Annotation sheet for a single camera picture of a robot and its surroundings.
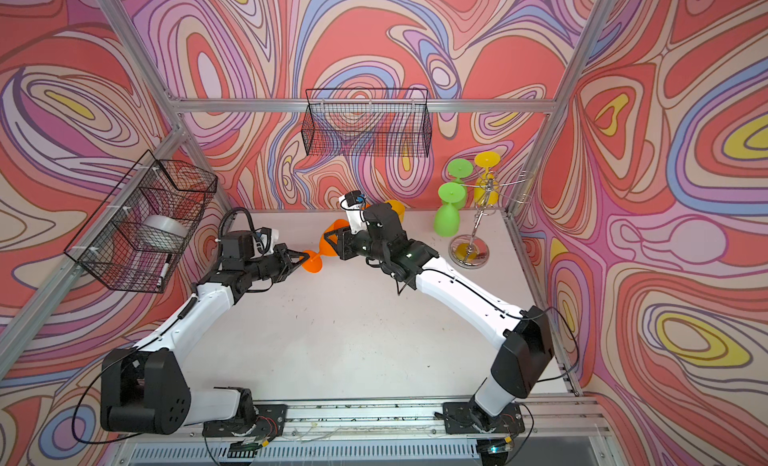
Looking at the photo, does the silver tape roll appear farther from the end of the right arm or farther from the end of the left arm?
the end of the right arm

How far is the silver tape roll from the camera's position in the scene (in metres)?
0.71

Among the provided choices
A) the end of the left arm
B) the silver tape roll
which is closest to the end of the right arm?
the end of the left arm
